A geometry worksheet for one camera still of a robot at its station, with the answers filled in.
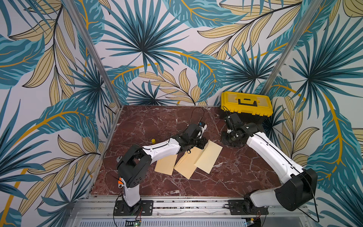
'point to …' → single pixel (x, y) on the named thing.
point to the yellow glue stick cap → (153, 141)
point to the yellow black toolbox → (251, 107)
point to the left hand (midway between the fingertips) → (206, 142)
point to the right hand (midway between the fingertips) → (224, 140)
